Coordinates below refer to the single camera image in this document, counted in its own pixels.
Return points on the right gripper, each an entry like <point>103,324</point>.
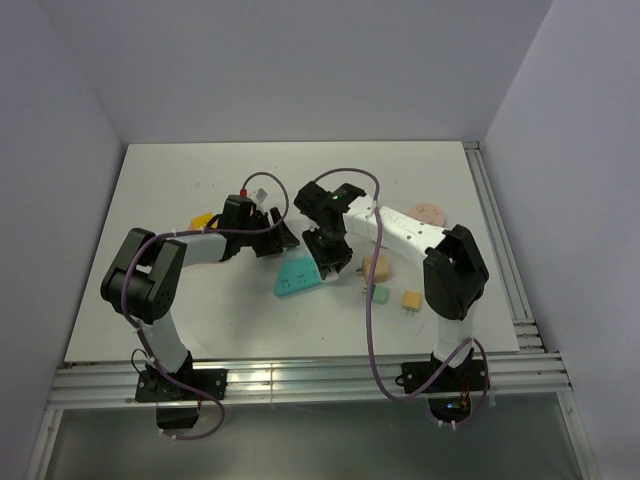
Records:
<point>339,259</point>

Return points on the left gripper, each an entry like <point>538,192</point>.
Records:
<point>276,239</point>

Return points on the white plug adapter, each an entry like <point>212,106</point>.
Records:
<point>331,276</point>

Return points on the teal triangular power strip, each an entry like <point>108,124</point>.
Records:
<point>297,274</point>

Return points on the beige plug adapter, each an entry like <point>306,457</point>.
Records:
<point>381,268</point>

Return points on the green plug adapter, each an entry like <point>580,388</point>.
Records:
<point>379,294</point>

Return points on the yellow cube power socket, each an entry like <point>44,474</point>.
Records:
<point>200,221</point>

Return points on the pink round power strip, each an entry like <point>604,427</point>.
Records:
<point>428,213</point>

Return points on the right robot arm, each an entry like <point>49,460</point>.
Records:
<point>454,272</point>

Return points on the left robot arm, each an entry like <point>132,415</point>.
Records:
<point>142,280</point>

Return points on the orange plug adapter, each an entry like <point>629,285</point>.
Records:
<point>412,302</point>

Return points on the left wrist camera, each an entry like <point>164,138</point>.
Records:
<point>258,196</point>

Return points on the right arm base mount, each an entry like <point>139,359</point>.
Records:
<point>454,394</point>

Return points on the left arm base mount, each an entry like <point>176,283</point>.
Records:
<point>178,408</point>

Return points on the aluminium right rail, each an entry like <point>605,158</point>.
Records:
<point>527,332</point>

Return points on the aluminium rail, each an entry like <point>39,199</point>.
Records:
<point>299,381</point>
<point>527,332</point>

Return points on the aluminium front rail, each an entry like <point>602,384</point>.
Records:
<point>299,381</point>

